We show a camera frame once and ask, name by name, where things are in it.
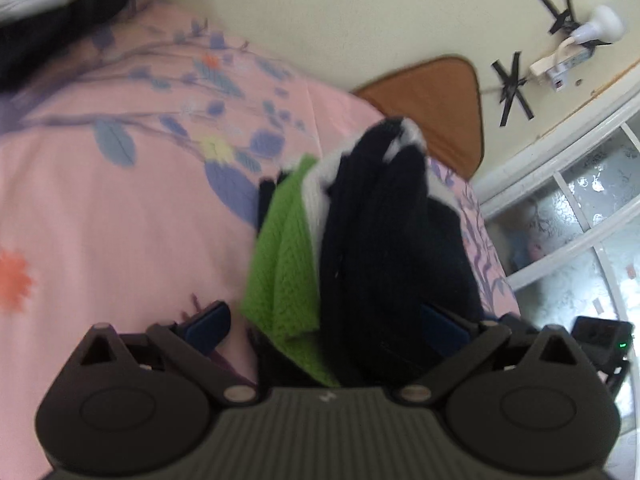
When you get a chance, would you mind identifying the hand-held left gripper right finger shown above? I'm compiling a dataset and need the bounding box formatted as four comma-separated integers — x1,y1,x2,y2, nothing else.
394,304,586,407

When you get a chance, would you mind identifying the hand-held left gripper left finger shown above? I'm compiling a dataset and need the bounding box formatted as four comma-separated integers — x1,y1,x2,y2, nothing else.
75,301,259,407

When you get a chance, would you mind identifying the green knitted cloth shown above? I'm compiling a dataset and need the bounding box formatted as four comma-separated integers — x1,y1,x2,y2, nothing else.
240,155,343,388

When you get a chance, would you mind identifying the navy white-striped garment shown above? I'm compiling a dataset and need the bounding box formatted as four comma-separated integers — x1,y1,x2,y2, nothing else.
302,117,483,388

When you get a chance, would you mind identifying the pink floral bedsheet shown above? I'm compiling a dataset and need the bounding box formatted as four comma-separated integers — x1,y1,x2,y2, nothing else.
0,0,523,480

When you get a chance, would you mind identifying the white frosted glass window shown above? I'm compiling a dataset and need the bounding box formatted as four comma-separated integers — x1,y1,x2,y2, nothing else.
472,60,640,480

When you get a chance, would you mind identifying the brown wooden headboard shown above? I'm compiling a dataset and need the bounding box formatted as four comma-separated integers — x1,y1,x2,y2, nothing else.
352,54,485,181

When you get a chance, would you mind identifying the black tape cross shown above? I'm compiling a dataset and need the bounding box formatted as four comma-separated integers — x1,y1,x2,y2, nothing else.
491,52,535,128
527,0,583,36

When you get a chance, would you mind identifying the white power strip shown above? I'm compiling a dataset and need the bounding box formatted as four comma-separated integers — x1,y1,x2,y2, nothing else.
529,42,598,92

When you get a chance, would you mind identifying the white plug-in lamp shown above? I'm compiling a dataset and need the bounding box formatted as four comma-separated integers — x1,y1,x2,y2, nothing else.
569,5,626,46

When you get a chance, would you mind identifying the black crumpled cloth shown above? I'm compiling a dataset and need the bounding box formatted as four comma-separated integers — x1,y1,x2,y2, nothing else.
0,0,133,93

